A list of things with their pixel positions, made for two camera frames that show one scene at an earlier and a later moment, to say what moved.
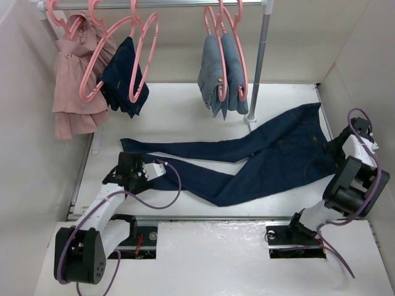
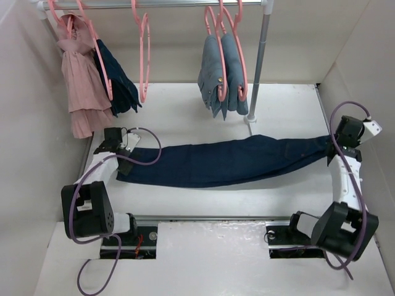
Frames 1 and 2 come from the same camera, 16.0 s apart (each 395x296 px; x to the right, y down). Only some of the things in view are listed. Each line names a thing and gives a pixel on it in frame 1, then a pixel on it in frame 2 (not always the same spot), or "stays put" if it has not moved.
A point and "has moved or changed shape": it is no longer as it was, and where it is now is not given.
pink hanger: x=142 y=28 has moved or changed shape
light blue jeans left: x=210 y=76 stays put
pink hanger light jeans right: x=242 y=92 stays put
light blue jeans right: x=234 y=74 stays put
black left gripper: x=143 y=184 to x=124 y=165
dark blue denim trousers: x=292 y=147 has moved or changed shape
